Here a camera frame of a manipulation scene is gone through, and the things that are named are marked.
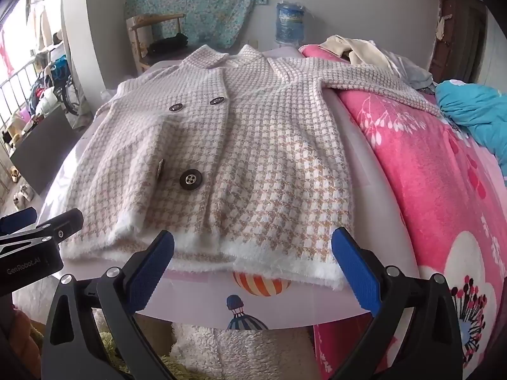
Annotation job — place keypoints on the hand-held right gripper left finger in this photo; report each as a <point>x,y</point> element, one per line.
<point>152,273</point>

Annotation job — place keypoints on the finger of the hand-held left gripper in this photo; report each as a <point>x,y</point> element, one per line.
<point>65,225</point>
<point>18,221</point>

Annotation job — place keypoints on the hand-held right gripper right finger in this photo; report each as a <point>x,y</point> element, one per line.
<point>356,273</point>

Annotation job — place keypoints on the beige white houndstooth coat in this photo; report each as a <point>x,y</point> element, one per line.
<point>257,146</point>

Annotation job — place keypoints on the white shoe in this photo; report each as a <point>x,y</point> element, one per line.
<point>18,200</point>
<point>27,192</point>

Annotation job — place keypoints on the balloon print bed sheet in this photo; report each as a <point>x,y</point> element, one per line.
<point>190,301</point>

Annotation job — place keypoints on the dark board leaning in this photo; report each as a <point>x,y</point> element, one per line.
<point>43,146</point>

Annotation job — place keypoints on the pink floral fleece blanket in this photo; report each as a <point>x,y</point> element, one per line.
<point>427,174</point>

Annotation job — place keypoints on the metal balcony railing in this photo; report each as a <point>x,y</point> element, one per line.
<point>8,87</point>

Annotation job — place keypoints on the blue bag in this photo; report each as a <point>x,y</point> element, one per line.
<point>60,69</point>

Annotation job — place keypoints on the pink hanging cloth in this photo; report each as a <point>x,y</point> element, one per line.
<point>6,53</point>

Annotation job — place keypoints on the beige hanging garment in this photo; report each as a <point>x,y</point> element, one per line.
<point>41,27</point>

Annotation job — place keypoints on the teal blanket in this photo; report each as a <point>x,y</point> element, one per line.
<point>475,111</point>

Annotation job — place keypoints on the wooden chair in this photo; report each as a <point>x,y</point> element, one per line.
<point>136,31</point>

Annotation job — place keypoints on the black clothing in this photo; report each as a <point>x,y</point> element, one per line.
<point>168,43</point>

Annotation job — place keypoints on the cream garment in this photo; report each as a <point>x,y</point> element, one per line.
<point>368,53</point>

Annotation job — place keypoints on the blue water bottle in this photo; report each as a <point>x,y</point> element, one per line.
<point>289,23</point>

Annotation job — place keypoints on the dark wooden door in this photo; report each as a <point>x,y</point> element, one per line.
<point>459,27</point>

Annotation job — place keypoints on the teal floral wall cloth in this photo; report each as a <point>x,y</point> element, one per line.
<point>198,0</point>

